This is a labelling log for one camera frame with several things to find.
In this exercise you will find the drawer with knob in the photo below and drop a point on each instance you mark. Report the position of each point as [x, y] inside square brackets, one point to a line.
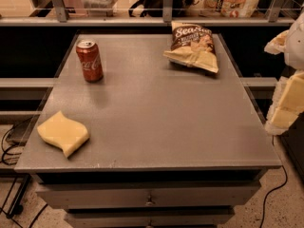
[150, 218]
[151, 195]

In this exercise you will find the red coca-cola can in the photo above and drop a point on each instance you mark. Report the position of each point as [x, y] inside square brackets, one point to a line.
[89, 56]

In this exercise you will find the metal railing frame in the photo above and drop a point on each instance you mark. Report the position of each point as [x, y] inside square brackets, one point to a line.
[71, 13]

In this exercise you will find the black bag behind glass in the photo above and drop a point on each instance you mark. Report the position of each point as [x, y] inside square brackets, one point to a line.
[156, 8]

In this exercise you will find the brown sea salt chip bag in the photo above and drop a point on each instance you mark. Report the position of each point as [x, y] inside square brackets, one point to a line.
[192, 46]

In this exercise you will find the lower drawer with knob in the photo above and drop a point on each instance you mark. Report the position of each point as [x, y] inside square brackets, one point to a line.
[150, 218]

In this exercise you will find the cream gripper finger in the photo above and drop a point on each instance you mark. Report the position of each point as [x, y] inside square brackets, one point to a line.
[288, 104]
[278, 44]

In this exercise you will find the printed snack bag behind glass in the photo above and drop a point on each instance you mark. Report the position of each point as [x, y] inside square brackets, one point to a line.
[229, 8]

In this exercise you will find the yellow wavy sponge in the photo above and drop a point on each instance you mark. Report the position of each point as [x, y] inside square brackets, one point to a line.
[64, 133]

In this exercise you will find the clear plastic container behind glass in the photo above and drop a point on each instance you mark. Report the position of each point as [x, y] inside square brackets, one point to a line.
[99, 8]

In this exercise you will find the upper drawer with knob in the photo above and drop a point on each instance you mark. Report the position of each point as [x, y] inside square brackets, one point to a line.
[151, 195]

